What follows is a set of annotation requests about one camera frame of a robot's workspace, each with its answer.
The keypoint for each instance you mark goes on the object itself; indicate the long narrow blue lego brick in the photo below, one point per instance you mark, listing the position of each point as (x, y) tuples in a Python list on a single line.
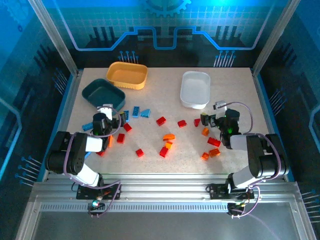
[(87, 126)]

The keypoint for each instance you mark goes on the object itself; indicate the long red lego brick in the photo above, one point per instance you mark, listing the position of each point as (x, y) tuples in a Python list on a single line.
[(214, 141)]

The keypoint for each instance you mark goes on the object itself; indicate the teal plastic container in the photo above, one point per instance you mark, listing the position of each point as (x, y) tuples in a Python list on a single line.
[(102, 95)]

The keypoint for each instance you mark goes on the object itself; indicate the white plastic container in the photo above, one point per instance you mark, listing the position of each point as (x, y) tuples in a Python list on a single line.
[(195, 88)]

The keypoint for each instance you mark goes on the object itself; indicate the curved orange lego brick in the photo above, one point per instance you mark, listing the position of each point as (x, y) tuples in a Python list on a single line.
[(169, 137)]

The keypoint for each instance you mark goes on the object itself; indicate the yellow plastic container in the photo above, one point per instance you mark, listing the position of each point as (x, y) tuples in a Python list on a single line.
[(126, 75)]

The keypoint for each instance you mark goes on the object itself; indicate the grey metal panel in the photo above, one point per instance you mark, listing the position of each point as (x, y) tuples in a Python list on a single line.
[(162, 227)]

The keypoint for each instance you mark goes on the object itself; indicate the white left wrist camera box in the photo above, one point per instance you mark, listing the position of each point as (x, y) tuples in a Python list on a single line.
[(106, 110)]

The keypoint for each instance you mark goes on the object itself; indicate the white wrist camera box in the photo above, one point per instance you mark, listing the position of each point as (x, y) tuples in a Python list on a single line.
[(221, 107), (106, 110)]

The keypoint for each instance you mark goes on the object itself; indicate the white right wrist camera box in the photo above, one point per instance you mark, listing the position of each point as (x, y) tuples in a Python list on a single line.
[(221, 107)]

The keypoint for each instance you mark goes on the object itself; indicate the aluminium table side rail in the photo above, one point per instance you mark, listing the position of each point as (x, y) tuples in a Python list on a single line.
[(263, 100), (69, 100)]

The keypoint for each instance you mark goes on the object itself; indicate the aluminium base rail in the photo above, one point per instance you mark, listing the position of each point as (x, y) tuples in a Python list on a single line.
[(162, 190)]

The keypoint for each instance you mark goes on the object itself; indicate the aluminium frame post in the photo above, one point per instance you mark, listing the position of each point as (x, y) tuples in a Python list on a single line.
[(57, 37), (273, 37)]

